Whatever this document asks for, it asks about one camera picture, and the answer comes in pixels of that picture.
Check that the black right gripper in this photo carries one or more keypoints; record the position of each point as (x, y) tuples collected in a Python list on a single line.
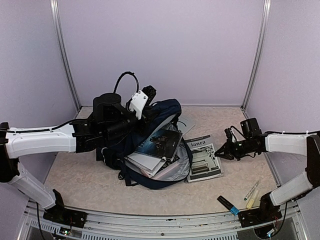
[(227, 148)]

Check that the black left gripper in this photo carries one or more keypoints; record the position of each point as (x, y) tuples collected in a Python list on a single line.
[(146, 114)]

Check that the navy blue student backpack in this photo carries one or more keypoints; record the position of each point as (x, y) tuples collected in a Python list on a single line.
[(114, 154)]

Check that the grey ianra book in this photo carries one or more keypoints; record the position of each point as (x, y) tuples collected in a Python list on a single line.
[(205, 165)]

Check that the dark blue cover book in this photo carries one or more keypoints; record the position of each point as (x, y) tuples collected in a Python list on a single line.
[(162, 144)]

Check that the grey book with G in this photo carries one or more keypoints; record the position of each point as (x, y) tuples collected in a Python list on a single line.
[(185, 124)]

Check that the white barcode booklet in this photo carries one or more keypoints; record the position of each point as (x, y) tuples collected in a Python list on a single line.
[(147, 163)]

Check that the pink Designer Fate book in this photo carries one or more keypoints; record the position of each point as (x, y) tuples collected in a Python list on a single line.
[(163, 171)]

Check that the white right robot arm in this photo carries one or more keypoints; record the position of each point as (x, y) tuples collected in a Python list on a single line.
[(285, 145)]

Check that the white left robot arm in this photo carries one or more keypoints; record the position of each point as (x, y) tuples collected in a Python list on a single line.
[(108, 124)]

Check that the white green-tip pen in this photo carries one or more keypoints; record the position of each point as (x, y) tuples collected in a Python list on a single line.
[(251, 191)]

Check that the black blue highlighter marker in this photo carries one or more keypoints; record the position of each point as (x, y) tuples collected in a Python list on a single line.
[(228, 205)]

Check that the yellow highlighter marker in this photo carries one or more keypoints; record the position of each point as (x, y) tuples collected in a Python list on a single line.
[(252, 200)]

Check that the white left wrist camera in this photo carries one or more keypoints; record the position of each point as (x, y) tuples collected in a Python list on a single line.
[(141, 99)]

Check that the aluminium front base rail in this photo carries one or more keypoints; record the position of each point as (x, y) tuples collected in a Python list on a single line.
[(101, 225)]

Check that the left aluminium frame post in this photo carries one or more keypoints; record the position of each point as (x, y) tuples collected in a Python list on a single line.
[(54, 5)]

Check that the aluminium frame post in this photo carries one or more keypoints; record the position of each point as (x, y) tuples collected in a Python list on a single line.
[(258, 53), (54, 5)]

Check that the right aluminium frame post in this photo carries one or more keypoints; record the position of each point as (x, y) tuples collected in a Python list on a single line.
[(258, 53)]

